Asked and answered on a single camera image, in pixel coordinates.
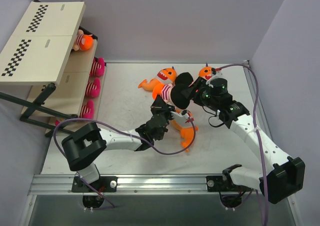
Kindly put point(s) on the orange shark plush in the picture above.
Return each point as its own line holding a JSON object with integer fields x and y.
{"x": 187, "y": 132}
{"x": 164, "y": 76}
{"x": 205, "y": 72}

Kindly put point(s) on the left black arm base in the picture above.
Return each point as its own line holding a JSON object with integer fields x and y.
{"x": 93, "y": 197}

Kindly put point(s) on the black haired doll plush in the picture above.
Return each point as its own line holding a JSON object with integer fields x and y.
{"x": 172, "y": 94}
{"x": 83, "y": 42}
{"x": 184, "y": 78}

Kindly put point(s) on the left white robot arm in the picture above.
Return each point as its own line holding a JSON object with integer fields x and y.
{"x": 82, "y": 147}

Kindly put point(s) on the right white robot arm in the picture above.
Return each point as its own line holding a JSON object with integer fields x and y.
{"x": 281, "y": 175}

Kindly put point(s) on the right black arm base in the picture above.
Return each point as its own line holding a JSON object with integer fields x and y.
{"x": 231, "y": 196}

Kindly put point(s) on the white pink glasses plush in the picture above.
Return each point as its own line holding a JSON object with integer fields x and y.
{"x": 87, "y": 110}
{"x": 93, "y": 88}

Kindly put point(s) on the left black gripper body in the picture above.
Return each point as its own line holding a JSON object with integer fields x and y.
{"x": 160, "y": 110}

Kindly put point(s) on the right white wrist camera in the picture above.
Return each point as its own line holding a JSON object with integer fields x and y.
{"x": 215, "y": 73}

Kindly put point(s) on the aluminium table side rail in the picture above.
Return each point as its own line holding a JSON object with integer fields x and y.
{"x": 248, "y": 97}

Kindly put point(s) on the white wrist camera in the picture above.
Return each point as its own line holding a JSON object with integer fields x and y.
{"x": 215, "y": 73}
{"x": 183, "y": 117}

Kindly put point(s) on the cream tiered shelf black frame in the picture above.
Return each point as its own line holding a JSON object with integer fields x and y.
{"x": 39, "y": 54}

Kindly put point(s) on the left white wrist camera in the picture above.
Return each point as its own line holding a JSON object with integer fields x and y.
{"x": 183, "y": 117}

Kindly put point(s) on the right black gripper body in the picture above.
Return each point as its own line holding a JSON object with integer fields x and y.
{"x": 196, "y": 89}

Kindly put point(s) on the white pink plush on shelf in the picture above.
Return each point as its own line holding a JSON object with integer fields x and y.
{"x": 97, "y": 67}

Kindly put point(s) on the aluminium mounting rail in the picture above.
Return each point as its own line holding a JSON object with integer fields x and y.
{"x": 127, "y": 184}

